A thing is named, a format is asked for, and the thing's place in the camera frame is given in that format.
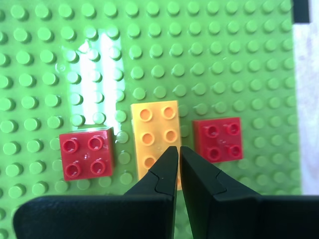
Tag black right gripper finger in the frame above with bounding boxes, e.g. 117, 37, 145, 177
13, 145, 179, 239
179, 145, 319, 239

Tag yellow long brick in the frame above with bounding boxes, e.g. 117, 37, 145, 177
130, 100, 184, 191

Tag red square brick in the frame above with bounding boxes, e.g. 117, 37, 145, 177
192, 117, 244, 163
59, 126, 116, 182

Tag green studded baseplate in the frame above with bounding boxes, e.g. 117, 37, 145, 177
0, 0, 304, 239

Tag black tape corner marker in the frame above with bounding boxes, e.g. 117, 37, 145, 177
291, 0, 312, 24

